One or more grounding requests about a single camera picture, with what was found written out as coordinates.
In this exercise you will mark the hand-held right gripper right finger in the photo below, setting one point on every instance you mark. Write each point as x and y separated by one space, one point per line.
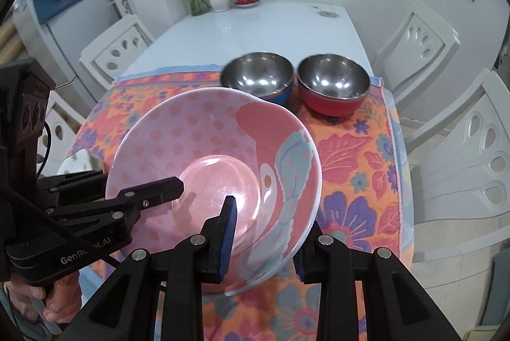
326 265

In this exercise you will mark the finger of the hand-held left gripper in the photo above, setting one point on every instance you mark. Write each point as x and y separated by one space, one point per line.
75 185
159 189

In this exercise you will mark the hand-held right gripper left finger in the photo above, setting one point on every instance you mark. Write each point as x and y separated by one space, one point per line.
227 237

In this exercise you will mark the white green-flower plate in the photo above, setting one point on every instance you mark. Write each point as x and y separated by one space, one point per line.
77 161

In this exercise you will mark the pink polka dot bowl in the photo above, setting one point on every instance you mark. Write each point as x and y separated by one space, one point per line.
207 125

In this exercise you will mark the steel bowl blue outside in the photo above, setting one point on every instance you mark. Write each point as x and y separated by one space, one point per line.
259 70

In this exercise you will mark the steel bowl red outside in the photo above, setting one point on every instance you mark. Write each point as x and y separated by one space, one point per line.
332 74

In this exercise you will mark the person's left hand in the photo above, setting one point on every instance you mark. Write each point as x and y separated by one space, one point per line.
63 297

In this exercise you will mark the white dining chair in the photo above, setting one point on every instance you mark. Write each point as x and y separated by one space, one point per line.
434 42
63 113
99 62
450 165

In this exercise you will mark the orange floral tablecloth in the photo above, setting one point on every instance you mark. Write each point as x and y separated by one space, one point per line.
350 165

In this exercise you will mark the white refrigerator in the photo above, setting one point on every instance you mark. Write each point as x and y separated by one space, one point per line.
59 46

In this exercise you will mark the beige striped blind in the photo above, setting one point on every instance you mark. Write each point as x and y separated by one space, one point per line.
10 44

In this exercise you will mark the grey cushion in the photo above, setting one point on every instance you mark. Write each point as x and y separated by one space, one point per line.
503 285

